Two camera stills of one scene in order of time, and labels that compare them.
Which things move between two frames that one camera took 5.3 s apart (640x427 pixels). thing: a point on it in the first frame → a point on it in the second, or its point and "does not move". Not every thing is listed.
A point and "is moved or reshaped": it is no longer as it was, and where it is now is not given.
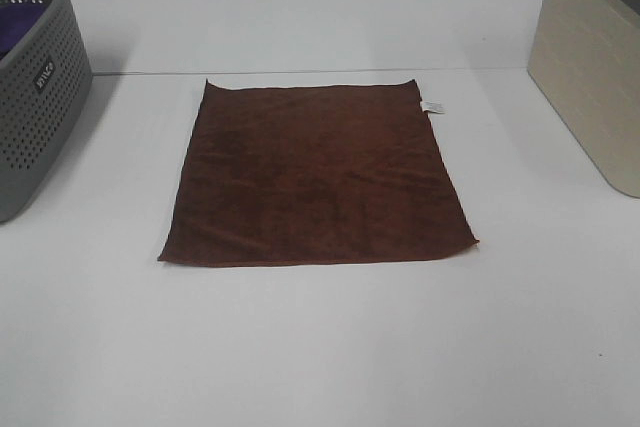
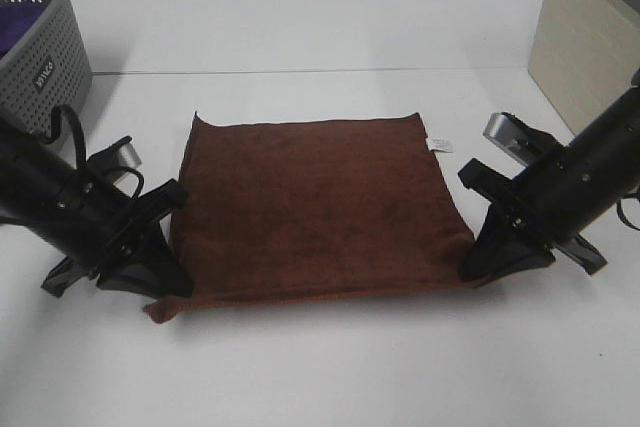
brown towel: (312, 173) is moved or reshaped
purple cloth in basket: (15, 23) does not move
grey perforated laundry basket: (43, 85) does not move
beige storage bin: (586, 54) does not move
